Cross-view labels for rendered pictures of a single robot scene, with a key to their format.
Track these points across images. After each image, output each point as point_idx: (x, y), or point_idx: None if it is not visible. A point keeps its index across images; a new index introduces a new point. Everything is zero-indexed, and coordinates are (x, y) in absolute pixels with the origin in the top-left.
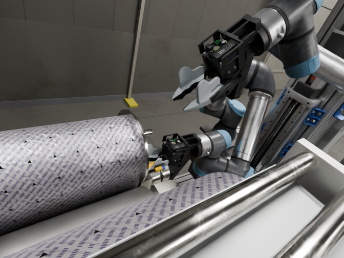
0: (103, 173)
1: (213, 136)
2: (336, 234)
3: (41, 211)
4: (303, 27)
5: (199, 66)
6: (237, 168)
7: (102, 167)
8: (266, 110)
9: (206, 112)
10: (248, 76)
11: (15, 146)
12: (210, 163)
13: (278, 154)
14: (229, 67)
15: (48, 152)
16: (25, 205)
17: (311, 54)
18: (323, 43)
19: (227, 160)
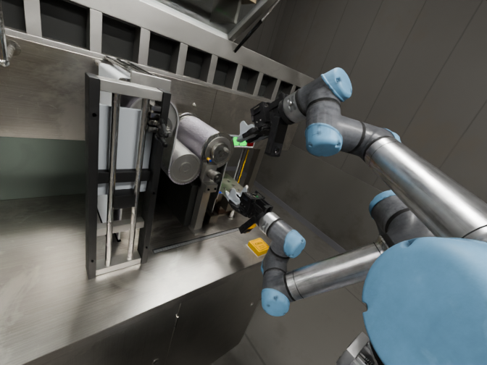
0: (196, 138)
1: (281, 223)
2: (142, 72)
3: (183, 140)
4: (309, 98)
5: None
6: (272, 277)
7: (197, 135)
8: (370, 264)
9: None
10: (388, 215)
11: (196, 120)
12: (267, 253)
13: None
14: (257, 119)
15: (196, 124)
16: (182, 133)
17: (311, 121)
18: None
19: (280, 268)
